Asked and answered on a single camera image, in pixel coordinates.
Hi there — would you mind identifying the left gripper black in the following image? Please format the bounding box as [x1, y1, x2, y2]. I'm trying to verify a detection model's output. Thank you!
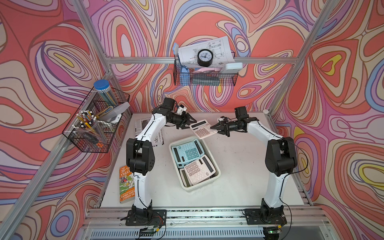
[167, 111, 196, 130]

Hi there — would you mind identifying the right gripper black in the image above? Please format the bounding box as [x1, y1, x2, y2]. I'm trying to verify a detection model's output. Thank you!
[210, 116, 242, 137]

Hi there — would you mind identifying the pink calculator back top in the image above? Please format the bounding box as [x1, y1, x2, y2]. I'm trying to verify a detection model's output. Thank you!
[190, 120, 218, 140]

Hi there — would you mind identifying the pink calculator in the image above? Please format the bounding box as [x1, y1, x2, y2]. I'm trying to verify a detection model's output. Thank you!
[179, 168, 191, 188]
[190, 120, 218, 140]
[185, 155, 216, 185]

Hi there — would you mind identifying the light blue calculator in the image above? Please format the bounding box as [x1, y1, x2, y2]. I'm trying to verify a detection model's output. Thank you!
[171, 138, 205, 169]

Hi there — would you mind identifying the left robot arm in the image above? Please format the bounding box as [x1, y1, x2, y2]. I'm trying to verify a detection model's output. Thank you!
[126, 98, 197, 221]

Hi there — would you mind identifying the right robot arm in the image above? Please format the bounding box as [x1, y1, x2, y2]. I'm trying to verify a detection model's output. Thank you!
[211, 107, 298, 225]

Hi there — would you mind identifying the white plastic storage box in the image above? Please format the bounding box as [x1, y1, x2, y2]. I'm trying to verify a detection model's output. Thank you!
[169, 137, 221, 192]

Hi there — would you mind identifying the white rounded device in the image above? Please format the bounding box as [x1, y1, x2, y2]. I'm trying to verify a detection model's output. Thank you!
[222, 63, 243, 74]

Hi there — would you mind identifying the black round clock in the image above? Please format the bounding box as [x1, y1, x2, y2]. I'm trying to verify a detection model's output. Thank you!
[197, 49, 214, 67]

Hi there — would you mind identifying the white stapler in basket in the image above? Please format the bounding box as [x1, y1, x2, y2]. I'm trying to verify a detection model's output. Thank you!
[99, 102, 130, 124]

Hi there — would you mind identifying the white paper drawing sheet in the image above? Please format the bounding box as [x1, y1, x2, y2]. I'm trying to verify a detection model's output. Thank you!
[178, 37, 235, 68]

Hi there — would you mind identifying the blue lid pencil jar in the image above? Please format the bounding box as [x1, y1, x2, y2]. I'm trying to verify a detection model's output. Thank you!
[94, 79, 119, 107]

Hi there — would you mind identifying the orange paperback book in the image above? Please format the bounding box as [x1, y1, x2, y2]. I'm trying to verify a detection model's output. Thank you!
[119, 166, 135, 204]

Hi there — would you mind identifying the clear cup of pencils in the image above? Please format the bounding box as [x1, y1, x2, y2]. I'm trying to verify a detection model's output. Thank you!
[73, 111, 107, 144]

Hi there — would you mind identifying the black wire basket back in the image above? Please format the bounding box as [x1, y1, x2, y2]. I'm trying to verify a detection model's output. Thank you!
[173, 56, 239, 87]

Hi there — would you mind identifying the black wire basket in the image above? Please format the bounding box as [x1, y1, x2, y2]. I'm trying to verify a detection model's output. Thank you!
[62, 90, 123, 153]
[173, 56, 239, 87]

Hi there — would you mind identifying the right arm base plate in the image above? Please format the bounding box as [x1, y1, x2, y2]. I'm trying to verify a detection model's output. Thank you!
[243, 208, 287, 226]

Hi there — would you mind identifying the black wire basket left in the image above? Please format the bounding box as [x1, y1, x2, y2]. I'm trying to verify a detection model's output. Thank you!
[62, 90, 123, 153]

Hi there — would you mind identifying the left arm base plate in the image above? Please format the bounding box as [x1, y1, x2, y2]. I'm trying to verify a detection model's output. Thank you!
[125, 209, 167, 227]

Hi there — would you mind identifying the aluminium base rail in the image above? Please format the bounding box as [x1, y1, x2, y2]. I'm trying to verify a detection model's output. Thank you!
[75, 206, 338, 240]

